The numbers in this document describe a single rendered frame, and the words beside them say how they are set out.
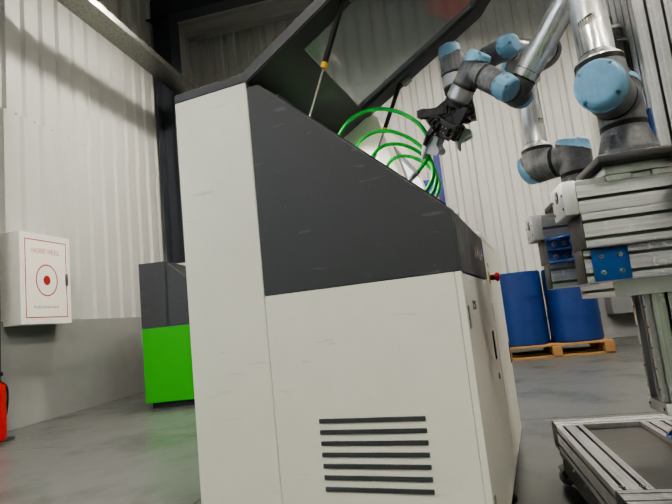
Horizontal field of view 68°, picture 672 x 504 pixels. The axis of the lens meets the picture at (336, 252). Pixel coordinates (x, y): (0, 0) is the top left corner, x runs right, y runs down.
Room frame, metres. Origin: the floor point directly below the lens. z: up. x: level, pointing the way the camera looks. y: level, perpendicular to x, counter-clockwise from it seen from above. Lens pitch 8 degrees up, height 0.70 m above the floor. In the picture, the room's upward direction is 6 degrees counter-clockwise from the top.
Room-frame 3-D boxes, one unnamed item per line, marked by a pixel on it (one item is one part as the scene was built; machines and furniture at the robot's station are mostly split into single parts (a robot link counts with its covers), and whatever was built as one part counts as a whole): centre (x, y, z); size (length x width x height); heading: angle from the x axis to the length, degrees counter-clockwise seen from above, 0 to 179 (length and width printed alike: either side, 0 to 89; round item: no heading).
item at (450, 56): (1.59, -0.46, 1.52); 0.09 x 0.08 x 0.11; 129
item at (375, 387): (1.71, -0.17, 0.39); 0.70 x 0.58 x 0.79; 159
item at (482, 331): (1.61, -0.44, 0.44); 0.65 x 0.02 x 0.68; 159
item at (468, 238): (1.61, -0.42, 0.87); 0.62 x 0.04 x 0.16; 159
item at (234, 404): (2.19, 0.10, 0.75); 1.40 x 0.28 x 1.50; 159
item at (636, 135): (1.31, -0.81, 1.09); 0.15 x 0.15 x 0.10
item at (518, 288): (6.24, -2.50, 0.51); 1.20 x 0.85 x 1.02; 76
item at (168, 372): (5.73, 1.58, 0.77); 1.30 x 0.85 x 1.55; 176
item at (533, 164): (1.90, -0.82, 1.41); 0.15 x 0.12 x 0.55; 39
